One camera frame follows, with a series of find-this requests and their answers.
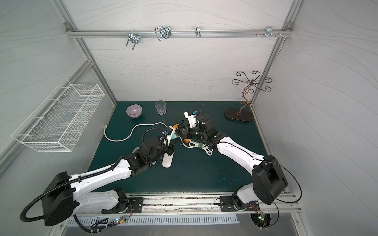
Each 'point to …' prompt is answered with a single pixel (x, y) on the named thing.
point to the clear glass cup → (161, 106)
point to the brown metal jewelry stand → (237, 114)
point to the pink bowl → (134, 111)
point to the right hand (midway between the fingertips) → (175, 130)
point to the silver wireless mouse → (135, 149)
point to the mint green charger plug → (174, 136)
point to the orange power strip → (175, 126)
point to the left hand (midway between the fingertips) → (177, 137)
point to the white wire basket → (59, 122)
